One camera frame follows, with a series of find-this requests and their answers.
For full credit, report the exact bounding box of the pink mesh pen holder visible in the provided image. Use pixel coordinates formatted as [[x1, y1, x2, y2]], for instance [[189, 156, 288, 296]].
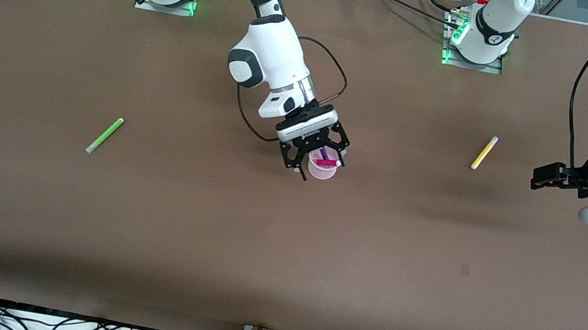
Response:
[[305, 137, 346, 184]]

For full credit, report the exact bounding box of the yellow pen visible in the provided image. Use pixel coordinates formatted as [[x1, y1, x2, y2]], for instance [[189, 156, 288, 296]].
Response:
[[470, 133, 499, 173]]

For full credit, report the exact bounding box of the green pen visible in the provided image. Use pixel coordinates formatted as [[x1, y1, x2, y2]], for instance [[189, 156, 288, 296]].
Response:
[[85, 113, 125, 159]]

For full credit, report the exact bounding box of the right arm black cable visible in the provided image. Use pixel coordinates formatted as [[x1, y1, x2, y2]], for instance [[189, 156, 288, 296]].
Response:
[[229, 26, 355, 154]]

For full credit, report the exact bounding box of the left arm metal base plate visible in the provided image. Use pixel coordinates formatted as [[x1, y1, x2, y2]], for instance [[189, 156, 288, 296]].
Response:
[[440, 49, 504, 76]]

